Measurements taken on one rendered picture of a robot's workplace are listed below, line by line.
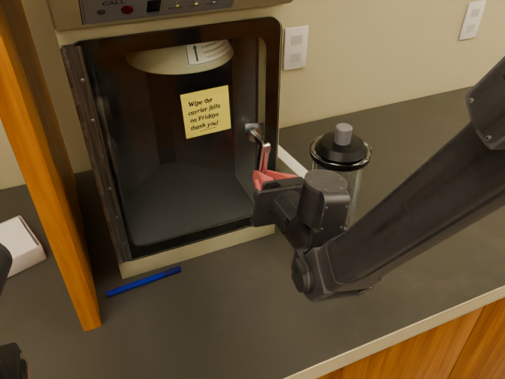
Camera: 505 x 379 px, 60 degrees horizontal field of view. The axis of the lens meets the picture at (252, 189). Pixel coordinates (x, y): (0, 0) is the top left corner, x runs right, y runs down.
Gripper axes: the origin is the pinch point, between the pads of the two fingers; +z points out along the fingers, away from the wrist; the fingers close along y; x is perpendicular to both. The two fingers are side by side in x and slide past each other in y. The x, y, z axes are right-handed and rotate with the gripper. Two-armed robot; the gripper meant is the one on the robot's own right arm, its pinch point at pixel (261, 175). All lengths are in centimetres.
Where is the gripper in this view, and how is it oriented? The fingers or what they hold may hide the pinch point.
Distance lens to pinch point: 74.5
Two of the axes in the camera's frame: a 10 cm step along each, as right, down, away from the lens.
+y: -9.1, 1.3, -4.0
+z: -4.0, -5.4, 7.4
